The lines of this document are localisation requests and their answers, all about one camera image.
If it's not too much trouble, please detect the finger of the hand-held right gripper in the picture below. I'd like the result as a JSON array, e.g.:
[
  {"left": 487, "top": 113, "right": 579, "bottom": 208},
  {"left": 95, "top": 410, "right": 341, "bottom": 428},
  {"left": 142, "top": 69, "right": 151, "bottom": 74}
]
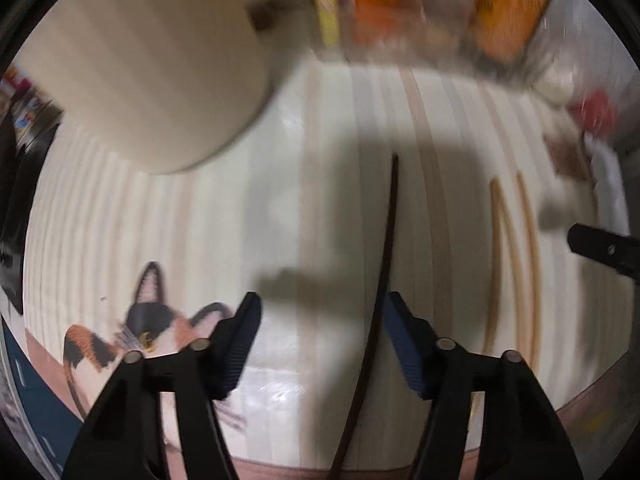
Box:
[{"left": 568, "top": 223, "right": 640, "bottom": 282}]

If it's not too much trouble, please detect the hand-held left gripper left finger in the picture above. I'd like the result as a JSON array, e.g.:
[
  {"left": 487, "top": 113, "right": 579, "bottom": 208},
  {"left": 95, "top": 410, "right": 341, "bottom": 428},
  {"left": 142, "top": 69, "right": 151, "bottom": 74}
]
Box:
[{"left": 60, "top": 291, "right": 264, "bottom": 480}]

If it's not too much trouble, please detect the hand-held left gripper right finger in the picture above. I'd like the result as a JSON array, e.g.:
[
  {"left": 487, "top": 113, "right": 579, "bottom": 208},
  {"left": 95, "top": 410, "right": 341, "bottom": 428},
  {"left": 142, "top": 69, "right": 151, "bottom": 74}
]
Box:
[{"left": 384, "top": 291, "right": 584, "bottom": 480}]

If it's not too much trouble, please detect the dark chopstick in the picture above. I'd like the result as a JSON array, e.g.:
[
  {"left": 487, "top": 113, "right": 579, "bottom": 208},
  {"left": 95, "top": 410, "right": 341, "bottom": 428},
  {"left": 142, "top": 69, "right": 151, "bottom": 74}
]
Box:
[{"left": 327, "top": 153, "right": 401, "bottom": 480}]

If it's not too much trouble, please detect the light wooden chopstick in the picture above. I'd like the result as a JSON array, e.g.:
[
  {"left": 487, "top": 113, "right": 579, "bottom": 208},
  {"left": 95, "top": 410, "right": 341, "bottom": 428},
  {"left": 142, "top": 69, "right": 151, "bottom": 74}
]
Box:
[{"left": 481, "top": 176, "right": 522, "bottom": 357}]

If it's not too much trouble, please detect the cream ribbed utensil holder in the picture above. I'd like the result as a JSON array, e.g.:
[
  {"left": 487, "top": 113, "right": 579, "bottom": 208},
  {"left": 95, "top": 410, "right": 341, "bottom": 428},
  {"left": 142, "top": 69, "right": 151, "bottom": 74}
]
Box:
[{"left": 14, "top": 0, "right": 275, "bottom": 177}]

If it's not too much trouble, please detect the small brown card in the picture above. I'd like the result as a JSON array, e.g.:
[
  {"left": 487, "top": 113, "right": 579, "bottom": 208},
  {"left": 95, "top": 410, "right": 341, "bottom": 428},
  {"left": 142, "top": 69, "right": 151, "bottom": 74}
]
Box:
[{"left": 544, "top": 134, "right": 592, "bottom": 182}]

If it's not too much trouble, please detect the red tomato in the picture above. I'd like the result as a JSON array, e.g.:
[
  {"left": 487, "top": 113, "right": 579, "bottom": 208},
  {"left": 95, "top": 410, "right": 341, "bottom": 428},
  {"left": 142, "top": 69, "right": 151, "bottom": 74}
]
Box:
[{"left": 569, "top": 89, "right": 619, "bottom": 137}]

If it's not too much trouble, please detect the white powder bag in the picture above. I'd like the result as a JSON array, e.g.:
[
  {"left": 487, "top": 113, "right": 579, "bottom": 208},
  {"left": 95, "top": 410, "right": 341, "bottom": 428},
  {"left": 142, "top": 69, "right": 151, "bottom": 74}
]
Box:
[{"left": 534, "top": 54, "right": 577, "bottom": 103}]

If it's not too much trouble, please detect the striped cat print tablecloth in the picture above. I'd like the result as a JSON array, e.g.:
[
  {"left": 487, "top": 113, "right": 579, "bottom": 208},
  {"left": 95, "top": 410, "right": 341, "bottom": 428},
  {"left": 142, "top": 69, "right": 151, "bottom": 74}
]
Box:
[{"left": 20, "top": 55, "right": 632, "bottom": 480}]

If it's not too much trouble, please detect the clear plastic organizer tray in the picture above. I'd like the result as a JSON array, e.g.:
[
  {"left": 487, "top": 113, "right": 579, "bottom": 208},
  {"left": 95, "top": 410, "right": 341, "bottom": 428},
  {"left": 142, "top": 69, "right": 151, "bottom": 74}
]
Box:
[{"left": 307, "top": 0, "right": 562, "bottom": 83}]

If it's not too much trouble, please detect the white and orange seasoning bag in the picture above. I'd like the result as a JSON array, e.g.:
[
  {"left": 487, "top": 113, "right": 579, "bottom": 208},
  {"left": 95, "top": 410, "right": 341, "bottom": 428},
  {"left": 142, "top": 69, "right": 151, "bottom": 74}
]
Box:
[{"left": 349, "top": 0, "right": 427, "bottom": 47}]

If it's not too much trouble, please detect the yellow seasoning box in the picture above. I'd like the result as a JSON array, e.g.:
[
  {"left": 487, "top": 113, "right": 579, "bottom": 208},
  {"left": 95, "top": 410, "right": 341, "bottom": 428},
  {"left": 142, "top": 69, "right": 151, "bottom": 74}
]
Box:
[{"left": 306, "top": 0, "right": 342, "bottom": 47}]

